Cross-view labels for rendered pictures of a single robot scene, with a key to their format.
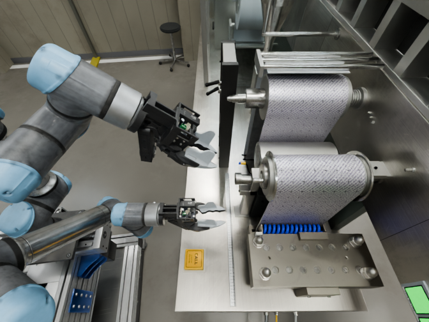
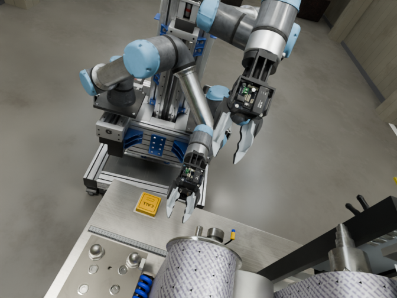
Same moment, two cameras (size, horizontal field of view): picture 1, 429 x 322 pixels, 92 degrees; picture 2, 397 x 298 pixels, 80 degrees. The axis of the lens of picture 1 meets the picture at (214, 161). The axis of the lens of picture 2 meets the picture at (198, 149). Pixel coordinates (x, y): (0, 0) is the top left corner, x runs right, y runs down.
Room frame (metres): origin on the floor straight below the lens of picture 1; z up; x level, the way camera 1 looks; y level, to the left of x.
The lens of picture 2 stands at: (0.23, -0.33, 1.71)
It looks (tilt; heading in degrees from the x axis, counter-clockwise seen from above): 47 degrees down; 86
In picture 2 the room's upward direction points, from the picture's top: 23 degrees clockwise
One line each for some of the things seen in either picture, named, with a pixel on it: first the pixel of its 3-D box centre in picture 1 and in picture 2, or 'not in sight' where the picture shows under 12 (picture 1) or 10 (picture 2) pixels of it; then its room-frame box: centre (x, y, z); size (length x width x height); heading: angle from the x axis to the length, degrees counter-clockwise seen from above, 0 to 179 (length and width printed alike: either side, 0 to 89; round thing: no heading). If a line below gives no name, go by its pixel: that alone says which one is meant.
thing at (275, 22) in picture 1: (263, 66); not in sight; (1.04, -0.26, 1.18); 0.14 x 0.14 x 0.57
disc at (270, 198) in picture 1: (269, 176); (202, 256); (0.32, -0.16, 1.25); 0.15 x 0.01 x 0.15; 0
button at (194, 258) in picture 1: (194, 259); (148, 204); (0.16, 0.08, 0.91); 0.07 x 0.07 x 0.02; 0
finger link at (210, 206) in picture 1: (210, 206); (191, 206); (0.29, 0.01, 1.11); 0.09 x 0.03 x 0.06; 99
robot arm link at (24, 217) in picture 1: (26, 220); (217, 100); (0.29, 0.73, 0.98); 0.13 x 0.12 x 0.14; 167
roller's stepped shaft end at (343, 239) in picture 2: (236, 98); (344, 239); (0.57, -0.07, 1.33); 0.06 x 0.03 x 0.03; 90
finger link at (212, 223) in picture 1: (210, 222); (172, 199); (0.24, 0.01, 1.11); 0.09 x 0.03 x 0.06; 81
